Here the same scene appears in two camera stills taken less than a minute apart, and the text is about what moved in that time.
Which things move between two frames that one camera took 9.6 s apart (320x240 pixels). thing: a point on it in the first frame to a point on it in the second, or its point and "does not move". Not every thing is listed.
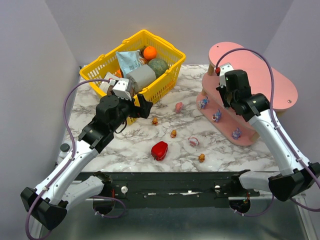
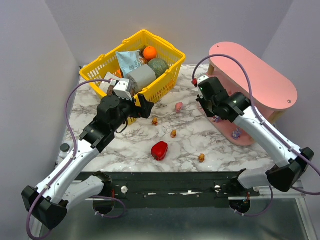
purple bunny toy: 236,134 does not move
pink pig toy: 178,107 does not move
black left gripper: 136,108 does not move
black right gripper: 225,93 to 203,105
